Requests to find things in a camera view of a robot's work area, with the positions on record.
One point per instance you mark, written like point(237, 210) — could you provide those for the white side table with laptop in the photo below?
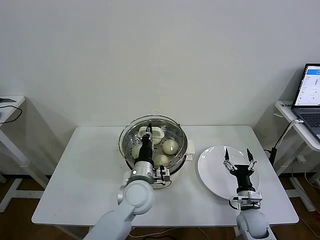
point(285, 110)

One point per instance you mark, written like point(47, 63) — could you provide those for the white steamed baozi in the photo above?
point(158, 140)
point(170, 147)
point(160, 159)
point(135, 151)

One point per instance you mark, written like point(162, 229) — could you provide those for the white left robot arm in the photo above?
point(136, 197)

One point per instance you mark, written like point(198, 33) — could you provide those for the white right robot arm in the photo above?
point(252, 225)

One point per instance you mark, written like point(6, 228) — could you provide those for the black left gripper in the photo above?
point(145, 153)

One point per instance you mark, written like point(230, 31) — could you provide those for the white power adapter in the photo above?
point(301, 159)

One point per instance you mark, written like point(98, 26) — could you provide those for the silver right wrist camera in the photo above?
point(246, 200)

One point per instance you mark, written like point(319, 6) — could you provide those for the white round plate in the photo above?
point(210, 170)

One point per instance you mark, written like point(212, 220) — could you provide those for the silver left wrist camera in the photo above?
point(162, 175)

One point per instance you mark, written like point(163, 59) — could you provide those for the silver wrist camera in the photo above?
point(162, 175)
point(246, 200)

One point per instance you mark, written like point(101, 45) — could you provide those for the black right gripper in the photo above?
point(243, 175)

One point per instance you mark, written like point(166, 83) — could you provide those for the white electric cooker pot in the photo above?
point(191, 148)

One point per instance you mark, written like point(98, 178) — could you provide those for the stainless steel steamer basket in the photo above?
point(180, 161)

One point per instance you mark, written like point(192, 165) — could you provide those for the round glass pot lid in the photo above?
point(157, 131)

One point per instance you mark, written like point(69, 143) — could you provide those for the grey open laptop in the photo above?
point(307, 87)

